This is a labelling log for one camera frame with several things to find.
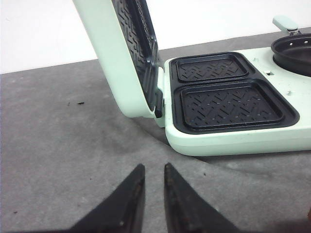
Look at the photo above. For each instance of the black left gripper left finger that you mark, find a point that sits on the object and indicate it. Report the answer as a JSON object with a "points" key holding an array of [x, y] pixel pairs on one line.
{"points": [[122, 211]]}

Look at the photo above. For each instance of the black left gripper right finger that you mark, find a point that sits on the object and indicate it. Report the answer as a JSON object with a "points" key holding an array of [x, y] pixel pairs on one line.
{"points": [[186, 211]]}

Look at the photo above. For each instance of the mint green hinged lid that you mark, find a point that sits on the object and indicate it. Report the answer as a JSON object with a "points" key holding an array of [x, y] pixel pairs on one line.
{"points": [[124, 40]]}

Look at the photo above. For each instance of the mint green breakfast maker base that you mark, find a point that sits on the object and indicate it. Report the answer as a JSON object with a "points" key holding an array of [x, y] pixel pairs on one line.
{"points": [[235, 102]]}

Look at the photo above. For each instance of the grey table cloth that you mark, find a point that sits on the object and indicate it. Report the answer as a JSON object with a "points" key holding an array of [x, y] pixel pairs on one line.
{"points": [[65, 146]]}

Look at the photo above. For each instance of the black round frying pan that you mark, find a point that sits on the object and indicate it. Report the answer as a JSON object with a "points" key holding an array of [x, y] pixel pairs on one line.
{"points": [[292, 52]]}

